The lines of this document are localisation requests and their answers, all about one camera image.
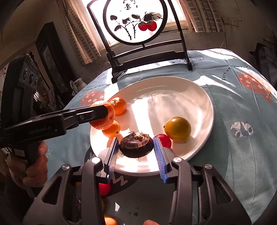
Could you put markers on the light blue patterned tablecloth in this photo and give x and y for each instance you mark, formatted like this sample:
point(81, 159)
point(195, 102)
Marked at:
point(242, 144)

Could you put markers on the dark brown passion fruit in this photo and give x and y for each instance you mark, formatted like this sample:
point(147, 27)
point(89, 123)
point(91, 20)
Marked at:
point(136, 145)

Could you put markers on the white kettle jug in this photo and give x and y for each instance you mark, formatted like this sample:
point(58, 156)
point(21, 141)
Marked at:
point(77, 86)

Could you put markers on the rough-skinned orange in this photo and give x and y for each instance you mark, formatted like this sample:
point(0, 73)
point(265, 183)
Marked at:
point(105, 123)

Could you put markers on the round painted screen stand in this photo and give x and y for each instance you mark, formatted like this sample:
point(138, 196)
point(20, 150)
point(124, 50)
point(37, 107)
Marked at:
point(137, 33)

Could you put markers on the white oval plate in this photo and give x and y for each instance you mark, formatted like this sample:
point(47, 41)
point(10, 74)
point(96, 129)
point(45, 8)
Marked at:
point(152, 102)

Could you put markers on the smooth orange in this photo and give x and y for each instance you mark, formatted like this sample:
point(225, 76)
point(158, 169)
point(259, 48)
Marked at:
point(113, 130)

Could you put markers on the left hand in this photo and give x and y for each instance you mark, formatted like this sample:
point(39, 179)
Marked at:
point(32, 176)

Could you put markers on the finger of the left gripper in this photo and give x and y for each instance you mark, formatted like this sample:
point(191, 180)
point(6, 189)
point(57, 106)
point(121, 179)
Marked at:
point(79, 108)
point(72, 118)

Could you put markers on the large yellow citrus fruit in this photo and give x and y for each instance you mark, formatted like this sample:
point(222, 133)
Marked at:
point(178, 129)

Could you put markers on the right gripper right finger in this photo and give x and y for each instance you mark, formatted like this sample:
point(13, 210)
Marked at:
point(217, 203)

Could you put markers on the red cherry tomato in plate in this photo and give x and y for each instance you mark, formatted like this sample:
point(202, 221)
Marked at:
point(164, 139)

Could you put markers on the small orange in plate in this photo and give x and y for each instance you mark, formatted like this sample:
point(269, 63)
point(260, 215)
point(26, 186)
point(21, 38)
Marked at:
point(119, 105)

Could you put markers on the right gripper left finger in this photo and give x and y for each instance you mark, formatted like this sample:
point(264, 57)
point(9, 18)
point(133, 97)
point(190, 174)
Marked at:
point(72, 190)

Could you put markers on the right hand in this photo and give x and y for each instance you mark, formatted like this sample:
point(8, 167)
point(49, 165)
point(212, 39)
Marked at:
point(150, 222)

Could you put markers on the orange mandarin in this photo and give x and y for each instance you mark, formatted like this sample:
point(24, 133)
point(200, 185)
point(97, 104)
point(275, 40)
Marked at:
point(110, 221)

